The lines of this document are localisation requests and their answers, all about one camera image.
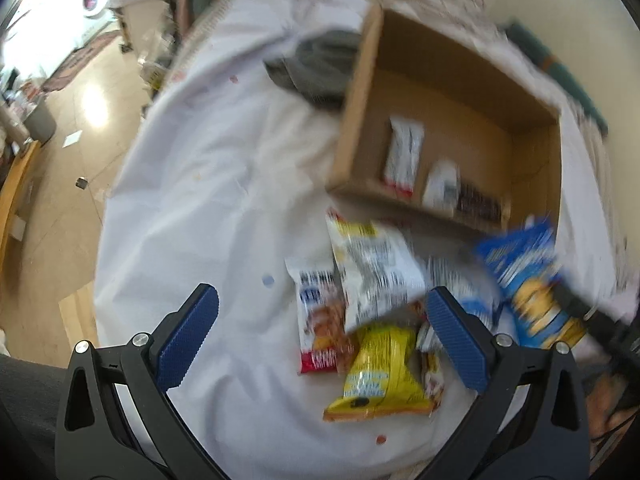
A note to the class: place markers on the small white packet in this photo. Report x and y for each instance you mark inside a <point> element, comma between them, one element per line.
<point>441,185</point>

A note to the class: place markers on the brown cardboard box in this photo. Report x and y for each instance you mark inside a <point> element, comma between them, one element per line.
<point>450,105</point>

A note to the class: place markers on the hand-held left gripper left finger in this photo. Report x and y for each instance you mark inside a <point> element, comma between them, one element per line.
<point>187,335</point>

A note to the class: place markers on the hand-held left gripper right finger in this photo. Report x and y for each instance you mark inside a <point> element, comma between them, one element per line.
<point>457,340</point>

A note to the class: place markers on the wooden furniture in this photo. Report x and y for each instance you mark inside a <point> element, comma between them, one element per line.
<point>15,190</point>

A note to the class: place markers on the yellow snack bag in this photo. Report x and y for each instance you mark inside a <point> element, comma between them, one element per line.
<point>380,370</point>

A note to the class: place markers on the white yellow chip bag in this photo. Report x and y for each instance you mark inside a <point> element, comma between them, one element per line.
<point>375,270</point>

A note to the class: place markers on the small dark floor object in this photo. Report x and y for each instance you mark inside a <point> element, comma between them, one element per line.
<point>81,183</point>

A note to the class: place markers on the white bed sheet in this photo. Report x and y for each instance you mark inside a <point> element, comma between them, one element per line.
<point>210,200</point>

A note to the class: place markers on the blue snack bag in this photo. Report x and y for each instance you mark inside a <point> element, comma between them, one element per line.
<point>525,270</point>

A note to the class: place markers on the white paper sheet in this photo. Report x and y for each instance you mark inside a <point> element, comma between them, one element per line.
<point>72,139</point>

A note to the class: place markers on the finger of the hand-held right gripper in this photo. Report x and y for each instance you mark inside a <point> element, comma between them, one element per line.
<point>575,302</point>

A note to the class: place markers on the grey trash bin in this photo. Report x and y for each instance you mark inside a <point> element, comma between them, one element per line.
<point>39,125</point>

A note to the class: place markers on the white red snack bar packet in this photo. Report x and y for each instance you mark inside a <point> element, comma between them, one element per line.
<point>402,155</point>

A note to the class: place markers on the dark cloth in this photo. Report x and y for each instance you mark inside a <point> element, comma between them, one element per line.
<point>25,410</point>

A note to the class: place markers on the white blue snack packet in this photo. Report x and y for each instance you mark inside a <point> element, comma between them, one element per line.
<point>460,275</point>

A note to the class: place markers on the patterned floor rug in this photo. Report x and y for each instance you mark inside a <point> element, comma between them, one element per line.
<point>75,62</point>

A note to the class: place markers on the dark brown snack packet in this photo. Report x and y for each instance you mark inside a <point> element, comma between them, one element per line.
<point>480,205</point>

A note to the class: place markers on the teal pillow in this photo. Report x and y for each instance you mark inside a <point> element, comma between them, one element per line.
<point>560,70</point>

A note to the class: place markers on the grey cloth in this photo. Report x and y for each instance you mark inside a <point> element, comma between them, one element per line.
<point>320,67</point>

